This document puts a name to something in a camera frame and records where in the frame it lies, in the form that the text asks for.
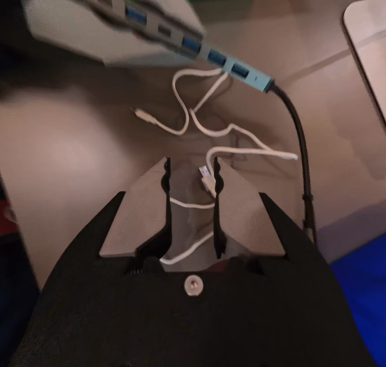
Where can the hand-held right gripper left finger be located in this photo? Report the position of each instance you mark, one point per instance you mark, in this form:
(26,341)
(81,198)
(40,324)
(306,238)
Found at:
(135,216)

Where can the grey usb hub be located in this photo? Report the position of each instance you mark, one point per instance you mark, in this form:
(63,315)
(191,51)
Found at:
(217,56)

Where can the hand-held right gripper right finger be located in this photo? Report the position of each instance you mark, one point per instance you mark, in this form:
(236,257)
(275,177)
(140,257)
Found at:
(247,219)

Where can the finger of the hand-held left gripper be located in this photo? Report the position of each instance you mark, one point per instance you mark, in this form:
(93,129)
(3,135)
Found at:
(169,5)
(75,32)

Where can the blue plastic bin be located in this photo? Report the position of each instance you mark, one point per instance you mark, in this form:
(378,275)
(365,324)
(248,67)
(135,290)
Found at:
(362,282)

